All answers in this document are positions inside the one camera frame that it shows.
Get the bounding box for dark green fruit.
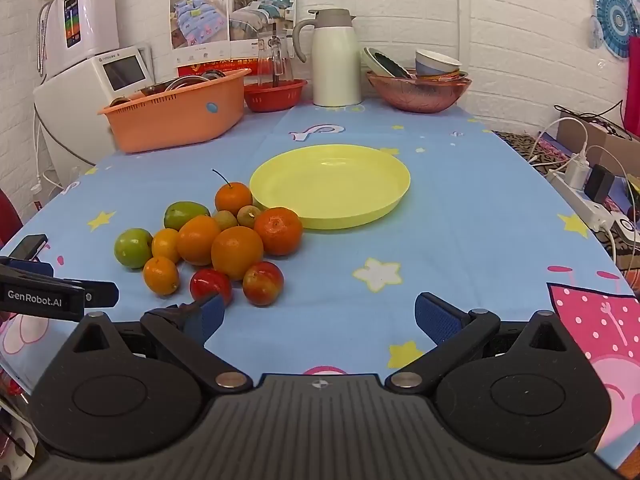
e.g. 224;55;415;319
163;201;211;231

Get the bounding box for glass pitcher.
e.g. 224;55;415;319
256;30;295;86

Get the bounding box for wall poster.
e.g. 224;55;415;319
169;0;297;78

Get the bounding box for leopard pattern cloth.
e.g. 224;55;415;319
492;131;571;176

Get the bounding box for large orange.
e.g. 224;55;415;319
210;226;264;281
176;214;222;267

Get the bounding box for tangerine with dark stem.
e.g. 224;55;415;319
211;169;253;216

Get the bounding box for light green fruit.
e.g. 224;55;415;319
114;228;154;267

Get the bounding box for white cable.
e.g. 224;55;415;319
527;117;591;166

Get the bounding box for orange plastic basket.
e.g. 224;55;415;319
97;67;252;154

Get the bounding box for white wall water purifier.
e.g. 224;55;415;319
42;0;121;78

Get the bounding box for white round device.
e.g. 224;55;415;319
612;212;640;247

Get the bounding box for white charger plug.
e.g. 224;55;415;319
566;156;591;191

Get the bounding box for white wall pipe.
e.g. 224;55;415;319
452;0;464;56

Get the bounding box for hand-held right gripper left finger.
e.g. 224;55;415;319
70;292;253;393

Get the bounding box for red plastic basket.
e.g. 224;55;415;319
243;78;308;113

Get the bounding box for red plum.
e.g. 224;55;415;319
242;261;285;307
189;267;234;307

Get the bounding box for white thermos jug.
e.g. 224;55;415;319
292;8;363;107

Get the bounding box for small orange kumquat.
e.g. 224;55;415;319
151;228;182;264
142;256;180;296

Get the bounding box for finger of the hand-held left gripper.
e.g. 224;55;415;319
0;234;54;277
0;265;120;322

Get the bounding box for blue and white bowl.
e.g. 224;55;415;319
415;49;462;77

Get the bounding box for pink glass bowl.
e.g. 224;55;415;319
366;70;472;113

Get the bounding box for blue printed tablecloth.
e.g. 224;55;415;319
0;97;640;461

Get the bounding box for blue round wall decoration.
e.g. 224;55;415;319
590;0;640;58

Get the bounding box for metal bowls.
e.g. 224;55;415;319
140;71;226;97

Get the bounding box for cardboard box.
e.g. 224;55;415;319
556;117;640;177

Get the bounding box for white appliance with screen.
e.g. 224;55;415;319
32;45;153;171

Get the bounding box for black charger plug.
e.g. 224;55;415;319
585;164;617;203

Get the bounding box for reddish orange mandarin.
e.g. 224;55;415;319
253;207;304;257

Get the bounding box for red cloth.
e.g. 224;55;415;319
622;35;640;138

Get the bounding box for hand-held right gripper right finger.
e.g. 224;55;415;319
385;291;571;391

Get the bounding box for white power strip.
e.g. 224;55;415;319
545;167;616;233

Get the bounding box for patterned rim bowl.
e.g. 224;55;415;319
414;71;471;84

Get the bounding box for yellow plastic plate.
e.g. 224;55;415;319
249;144;412;231

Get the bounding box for green rimmed bowl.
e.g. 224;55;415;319
362;46;412;79

